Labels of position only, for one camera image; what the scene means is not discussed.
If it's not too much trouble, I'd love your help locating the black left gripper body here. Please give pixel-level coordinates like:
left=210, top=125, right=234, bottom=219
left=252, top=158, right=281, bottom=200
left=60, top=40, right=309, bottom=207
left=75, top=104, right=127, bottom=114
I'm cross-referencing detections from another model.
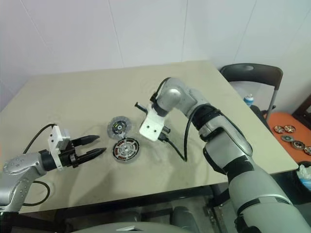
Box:
left=60, top=140, right=82, bottom=168

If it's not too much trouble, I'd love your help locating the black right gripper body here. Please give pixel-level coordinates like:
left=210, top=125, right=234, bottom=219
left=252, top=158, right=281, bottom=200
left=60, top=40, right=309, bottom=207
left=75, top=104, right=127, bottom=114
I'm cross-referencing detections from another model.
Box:
left=134, top=101, right=171, bottom=134

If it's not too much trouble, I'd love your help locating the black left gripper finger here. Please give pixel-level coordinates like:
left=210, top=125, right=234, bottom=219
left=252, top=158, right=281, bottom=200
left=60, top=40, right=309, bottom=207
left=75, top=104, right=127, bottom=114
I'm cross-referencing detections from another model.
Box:
left=77, top=147, right=107, bottom=164
left=72, top=135, right=100, bottom=148

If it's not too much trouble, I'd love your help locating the grey spoked rotor disc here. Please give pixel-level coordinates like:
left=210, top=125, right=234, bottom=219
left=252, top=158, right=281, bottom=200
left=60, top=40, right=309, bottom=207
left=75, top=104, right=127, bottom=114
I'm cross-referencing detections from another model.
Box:
left=106, top=116, right=133, bottom=139

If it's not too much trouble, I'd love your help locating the motor housing with copper windings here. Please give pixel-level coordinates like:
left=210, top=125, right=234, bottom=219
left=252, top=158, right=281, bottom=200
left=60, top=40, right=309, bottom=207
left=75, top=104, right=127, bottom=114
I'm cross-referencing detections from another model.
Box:
left=112, top=137, right=140, bottom=164

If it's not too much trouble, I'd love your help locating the blue and white bottle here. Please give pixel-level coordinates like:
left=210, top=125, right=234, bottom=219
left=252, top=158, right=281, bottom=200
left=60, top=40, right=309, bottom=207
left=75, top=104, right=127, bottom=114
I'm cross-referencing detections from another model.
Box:
left=243, top=93, right=255, bottom=106

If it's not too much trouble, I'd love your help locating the dark grey rounded shape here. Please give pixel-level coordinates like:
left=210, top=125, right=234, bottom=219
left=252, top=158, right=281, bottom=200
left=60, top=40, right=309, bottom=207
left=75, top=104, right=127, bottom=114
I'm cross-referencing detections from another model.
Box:
left=171, top=205, right=196, bottom=230

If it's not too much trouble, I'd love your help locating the black folding chair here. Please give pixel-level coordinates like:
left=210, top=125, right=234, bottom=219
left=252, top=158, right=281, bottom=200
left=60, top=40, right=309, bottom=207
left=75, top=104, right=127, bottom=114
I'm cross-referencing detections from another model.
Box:
left=220, top=63, right=284, bottom=123

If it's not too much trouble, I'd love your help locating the metal table leg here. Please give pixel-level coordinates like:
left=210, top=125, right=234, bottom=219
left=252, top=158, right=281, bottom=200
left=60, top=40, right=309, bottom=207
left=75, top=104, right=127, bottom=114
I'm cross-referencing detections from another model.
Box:
left=203, top=194, right=217, bottom=233

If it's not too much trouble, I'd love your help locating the orange stool with discs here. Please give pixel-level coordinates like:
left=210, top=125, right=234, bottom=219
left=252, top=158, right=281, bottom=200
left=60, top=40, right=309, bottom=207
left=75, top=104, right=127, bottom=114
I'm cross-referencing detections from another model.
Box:
left=263, top=111, right=311, bottom=164

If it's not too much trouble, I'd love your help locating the white crumpled waste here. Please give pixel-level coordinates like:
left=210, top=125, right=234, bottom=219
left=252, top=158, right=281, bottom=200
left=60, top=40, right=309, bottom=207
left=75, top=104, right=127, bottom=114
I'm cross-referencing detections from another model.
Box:
left=296, top=164, right=311, bottom=181

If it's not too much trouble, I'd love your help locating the black waste bin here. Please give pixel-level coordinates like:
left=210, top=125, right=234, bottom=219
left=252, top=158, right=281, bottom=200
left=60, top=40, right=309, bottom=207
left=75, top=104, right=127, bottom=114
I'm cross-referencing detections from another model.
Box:
left=274, top=161, right=311, bottom=206

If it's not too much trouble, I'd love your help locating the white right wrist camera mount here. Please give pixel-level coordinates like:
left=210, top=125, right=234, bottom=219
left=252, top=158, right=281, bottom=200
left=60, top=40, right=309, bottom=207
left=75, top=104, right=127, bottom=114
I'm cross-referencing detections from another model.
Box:
left=139, top=103, right=166, bottom=142

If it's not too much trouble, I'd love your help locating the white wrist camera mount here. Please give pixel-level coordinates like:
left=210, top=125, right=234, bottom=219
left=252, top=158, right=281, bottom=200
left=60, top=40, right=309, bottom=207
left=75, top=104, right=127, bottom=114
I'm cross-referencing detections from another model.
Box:
left=47, top=125, right=71, bottom=168
left=139, top=103, right=166, bottom=142

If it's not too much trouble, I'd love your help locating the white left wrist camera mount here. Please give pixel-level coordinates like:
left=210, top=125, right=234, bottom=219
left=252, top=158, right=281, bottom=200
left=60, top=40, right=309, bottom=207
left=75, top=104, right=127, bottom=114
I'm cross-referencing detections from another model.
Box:
left=47, top=125, right=71, bottom=168

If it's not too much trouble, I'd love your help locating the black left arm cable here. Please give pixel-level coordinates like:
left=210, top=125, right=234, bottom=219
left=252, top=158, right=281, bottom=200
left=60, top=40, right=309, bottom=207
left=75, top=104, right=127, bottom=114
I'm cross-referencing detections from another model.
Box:
left=23, top=123, right=55, bottom=206

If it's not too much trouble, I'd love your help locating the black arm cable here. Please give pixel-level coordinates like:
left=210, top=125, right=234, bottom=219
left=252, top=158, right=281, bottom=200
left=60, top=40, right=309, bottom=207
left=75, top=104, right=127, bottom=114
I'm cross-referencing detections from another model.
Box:
left=150, top=77, right=215, bottom=162
left=23, top=123, right=55, bottom=206

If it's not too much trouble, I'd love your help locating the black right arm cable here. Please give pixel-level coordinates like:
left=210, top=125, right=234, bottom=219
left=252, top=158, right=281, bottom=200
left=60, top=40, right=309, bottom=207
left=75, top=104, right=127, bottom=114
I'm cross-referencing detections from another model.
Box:
left=150, top=77, right=215, bottom=162

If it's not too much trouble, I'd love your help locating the black table frame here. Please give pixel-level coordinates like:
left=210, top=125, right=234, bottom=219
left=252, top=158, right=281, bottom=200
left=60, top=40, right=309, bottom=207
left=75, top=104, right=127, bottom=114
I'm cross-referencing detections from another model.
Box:
left=19, top=185, right=229, bottom=219

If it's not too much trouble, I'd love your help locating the dark wooden frame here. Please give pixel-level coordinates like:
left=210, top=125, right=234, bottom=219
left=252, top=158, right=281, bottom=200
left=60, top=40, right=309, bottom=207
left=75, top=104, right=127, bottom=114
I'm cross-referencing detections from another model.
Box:
left=291, top=96, right=311, bottom=120

